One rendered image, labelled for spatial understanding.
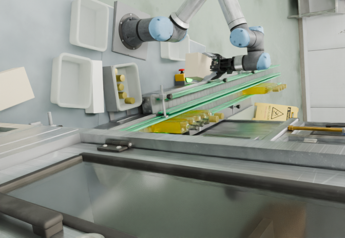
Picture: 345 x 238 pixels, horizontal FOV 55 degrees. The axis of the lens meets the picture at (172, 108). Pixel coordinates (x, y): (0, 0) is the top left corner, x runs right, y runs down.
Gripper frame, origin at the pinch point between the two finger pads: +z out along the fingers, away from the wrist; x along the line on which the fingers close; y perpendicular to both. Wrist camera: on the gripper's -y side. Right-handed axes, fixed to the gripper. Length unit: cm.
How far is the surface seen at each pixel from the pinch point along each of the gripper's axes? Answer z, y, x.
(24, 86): 27, 79, 18
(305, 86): 107, -583, -63
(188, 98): 22.4, -21.5, 13.9
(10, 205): -54, 124, 39
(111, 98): 30.0, 33.2, 18.5
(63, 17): 35, 59, -14
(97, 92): 29, 43, 17
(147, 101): 24.6, 13.5, 18.4
